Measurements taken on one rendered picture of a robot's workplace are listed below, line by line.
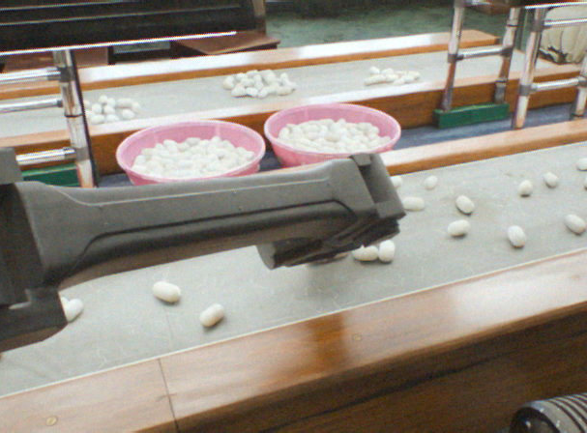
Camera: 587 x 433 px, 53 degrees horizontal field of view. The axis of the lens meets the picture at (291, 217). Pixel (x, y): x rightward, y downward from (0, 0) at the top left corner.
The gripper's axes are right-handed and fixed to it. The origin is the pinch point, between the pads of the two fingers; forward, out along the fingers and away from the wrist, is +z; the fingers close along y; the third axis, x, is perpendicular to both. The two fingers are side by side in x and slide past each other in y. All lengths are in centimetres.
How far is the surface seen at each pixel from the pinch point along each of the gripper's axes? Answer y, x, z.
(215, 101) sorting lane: -6, -41, 51
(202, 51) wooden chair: -39, -117, 183
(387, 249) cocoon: -10.4, 4.0, -5.0
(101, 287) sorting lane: 26.5, -0.2, 2.7
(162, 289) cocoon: 19.5, 2.3, -3.0
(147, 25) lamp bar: 16.3, -25.2, -16.8
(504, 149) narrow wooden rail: -48, -10, 12
